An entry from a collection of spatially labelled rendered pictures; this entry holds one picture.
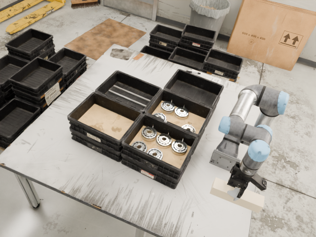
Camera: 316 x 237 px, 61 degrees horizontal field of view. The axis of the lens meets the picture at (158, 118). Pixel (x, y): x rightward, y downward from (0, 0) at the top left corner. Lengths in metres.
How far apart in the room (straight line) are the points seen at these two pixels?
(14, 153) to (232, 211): 1.43
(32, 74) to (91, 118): 1.15
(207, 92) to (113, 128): 0.84
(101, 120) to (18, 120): 1.10
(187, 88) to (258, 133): 1.14
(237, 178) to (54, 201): 1.69
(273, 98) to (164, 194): 0.84
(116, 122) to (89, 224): 0.93
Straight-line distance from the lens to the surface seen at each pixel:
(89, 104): 1.95
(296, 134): 3.54
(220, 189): 1.34
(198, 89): 2.23
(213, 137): 2.08
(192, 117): 1.98
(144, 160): 1.64
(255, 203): 1.37
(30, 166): 1.89
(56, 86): 2.79
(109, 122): 1.87
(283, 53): 4.50
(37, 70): 2.94
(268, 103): 1.51
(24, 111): 2.86
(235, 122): 1.19
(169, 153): 1.73
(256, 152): 1.09
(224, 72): 3.04
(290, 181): 3.06
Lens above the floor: 2.21
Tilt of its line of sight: 46 degrees down
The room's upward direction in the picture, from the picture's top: 9 degrees clockwise
